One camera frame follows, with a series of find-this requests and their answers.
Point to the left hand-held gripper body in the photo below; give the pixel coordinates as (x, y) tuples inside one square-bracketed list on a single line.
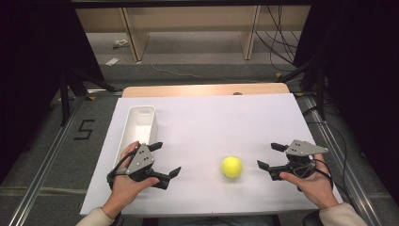
[(141, 160)]

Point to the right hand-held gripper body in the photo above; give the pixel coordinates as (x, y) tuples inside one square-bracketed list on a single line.
[(302, 150)]

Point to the person's left hand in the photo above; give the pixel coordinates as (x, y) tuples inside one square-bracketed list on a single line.
[(125, 191)]

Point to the person's right hand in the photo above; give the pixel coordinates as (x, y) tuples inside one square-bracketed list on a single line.
[(313, 188)]

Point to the white plastic bin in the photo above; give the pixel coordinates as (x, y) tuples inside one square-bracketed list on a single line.
[(139, 125)]

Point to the yellow tennis ball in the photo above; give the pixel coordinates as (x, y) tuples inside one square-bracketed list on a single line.
[(232, 167)]

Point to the white board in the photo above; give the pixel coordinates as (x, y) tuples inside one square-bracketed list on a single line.
[(204, 132)]

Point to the black tripod stand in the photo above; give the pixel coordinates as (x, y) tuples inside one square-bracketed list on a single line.
[(65, 97), (320, 91)]

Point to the light wooden table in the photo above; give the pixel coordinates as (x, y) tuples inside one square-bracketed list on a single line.
[(188, 90)]

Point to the black curtain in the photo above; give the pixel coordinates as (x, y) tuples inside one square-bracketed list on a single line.
[(34, 62), (363, 78)]

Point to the white power strip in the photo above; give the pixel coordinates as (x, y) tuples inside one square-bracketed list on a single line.
[(112, 61)]

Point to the small white adapter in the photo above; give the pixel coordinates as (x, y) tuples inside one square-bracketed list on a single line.
[(120, 43)]

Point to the light wooden shelf unit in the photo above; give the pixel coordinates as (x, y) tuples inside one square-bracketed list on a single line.
[(188, 19)]

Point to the aluminium floor rail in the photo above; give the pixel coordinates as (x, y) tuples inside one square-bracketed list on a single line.
[(348, 175), (40, 175)]

